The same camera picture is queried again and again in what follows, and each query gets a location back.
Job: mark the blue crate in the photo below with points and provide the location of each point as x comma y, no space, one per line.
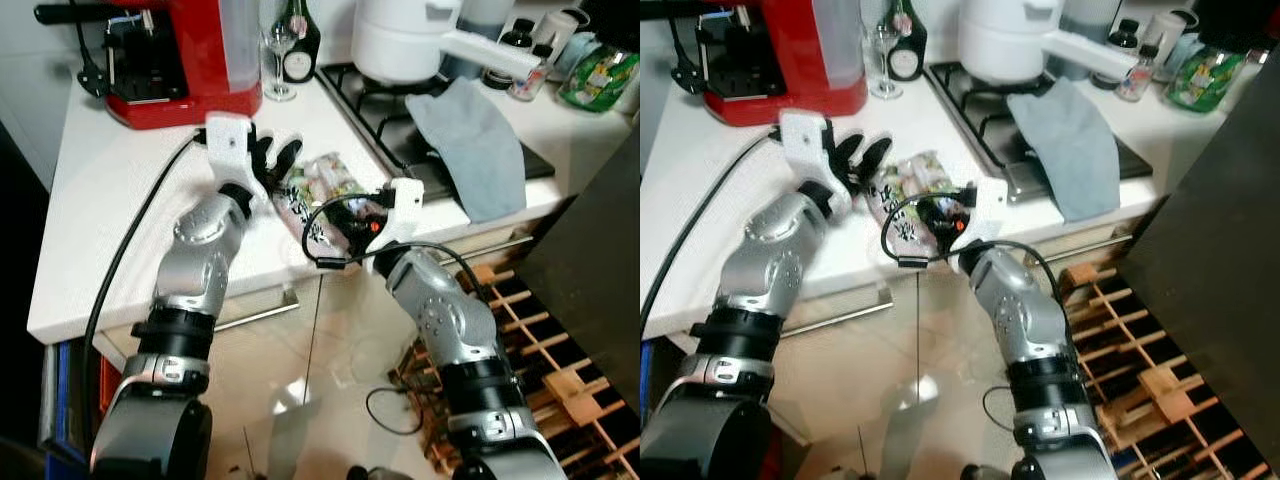
65,390
648,370

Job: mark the clear wine glass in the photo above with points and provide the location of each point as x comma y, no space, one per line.
279,50
885,50

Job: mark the dark green wine bottle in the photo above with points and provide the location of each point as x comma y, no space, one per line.
907,55
301,55

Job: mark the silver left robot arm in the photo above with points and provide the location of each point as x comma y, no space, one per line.
775,250
195,250

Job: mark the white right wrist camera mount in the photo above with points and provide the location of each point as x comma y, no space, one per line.
405,210
990,210

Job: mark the white pot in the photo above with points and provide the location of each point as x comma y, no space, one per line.
1005,40
400,40

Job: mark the red coffee machine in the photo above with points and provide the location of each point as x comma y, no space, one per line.
200,60
800,60

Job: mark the small red label bottle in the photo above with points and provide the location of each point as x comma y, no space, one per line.
1138,75
530,75

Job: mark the grey fridge door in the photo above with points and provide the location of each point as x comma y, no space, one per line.
590,260
1210,230

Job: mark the green snack bag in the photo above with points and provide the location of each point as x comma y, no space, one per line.
1205,80
600,80

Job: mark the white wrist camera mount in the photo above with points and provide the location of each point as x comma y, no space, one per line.
228,145
405,210
802,143
990,210

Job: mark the grey canister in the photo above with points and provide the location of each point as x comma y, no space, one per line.
480,25
1085,20

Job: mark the clear printed snack bag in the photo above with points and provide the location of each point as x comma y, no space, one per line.
910,185
325,190

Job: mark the white cup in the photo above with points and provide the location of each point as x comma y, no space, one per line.
1165,30
562,30

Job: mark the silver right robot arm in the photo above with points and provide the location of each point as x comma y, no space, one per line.
455,320
1030,320

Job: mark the dark robot foot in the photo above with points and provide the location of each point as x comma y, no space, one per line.
370,473
985,473

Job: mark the grey cloth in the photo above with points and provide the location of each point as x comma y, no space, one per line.
1075,150
475,150

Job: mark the steel gas hob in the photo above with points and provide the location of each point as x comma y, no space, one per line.
975,110
375,115

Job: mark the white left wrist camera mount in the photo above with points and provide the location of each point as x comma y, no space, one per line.
802,143
228,145

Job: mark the wooden wine rack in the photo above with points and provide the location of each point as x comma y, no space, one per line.
1160,390
560,380

